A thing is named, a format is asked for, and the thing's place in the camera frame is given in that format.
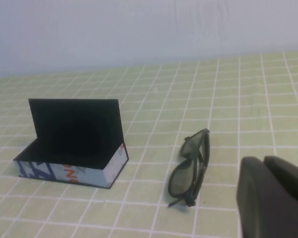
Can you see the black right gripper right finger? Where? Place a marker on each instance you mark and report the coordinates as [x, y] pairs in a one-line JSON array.
[[290, 176]]

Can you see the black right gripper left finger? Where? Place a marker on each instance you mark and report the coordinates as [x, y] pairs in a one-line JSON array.
[[263, 203]]

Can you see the black frame glasses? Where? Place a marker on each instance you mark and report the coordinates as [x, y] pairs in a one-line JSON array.
[[182, 178]]

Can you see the green white-grid tablecloth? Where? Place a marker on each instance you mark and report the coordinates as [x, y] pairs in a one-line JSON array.
[[213, 99]]

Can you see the black glasses case blue print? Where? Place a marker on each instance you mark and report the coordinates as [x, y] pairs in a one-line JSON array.
[[72, 131]]

